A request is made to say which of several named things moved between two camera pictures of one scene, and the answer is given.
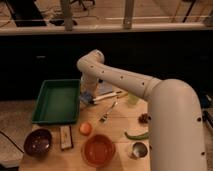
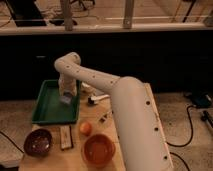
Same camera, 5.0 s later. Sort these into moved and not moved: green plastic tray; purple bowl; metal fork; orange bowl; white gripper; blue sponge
Moved: blue sponge; white gripper
Not moved: orange bowl; purple bowl; green plastic tray; metal fork
